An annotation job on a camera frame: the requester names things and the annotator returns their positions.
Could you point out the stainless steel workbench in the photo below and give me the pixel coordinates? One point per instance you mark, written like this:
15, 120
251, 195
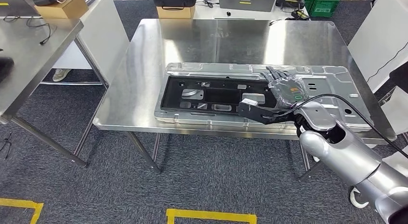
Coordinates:
191, 40

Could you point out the person's shoe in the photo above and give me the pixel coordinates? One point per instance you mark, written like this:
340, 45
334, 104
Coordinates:
60, 75

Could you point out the black plastic panel part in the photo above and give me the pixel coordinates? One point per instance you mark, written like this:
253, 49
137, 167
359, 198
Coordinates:
172, 95

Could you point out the white desk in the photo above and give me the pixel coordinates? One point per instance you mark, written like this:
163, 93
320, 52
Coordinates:
207, 13

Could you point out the grey laptop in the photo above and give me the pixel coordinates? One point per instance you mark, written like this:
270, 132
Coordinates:
248, 0

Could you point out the stamped sheet metal panel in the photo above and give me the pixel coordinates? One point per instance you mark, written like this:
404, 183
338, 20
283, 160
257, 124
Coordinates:
334, 82

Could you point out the black and yellow tool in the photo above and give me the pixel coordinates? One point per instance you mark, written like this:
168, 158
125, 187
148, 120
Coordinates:
288, 1

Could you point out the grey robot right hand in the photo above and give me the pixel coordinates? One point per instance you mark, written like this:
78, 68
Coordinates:
290, 91

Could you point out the stainless steel table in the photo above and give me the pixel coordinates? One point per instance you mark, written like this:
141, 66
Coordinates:
25, 56

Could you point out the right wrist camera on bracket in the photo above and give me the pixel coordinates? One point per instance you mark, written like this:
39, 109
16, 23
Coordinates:
255, 112

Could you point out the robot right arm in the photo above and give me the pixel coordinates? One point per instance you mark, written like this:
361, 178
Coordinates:
347, 155

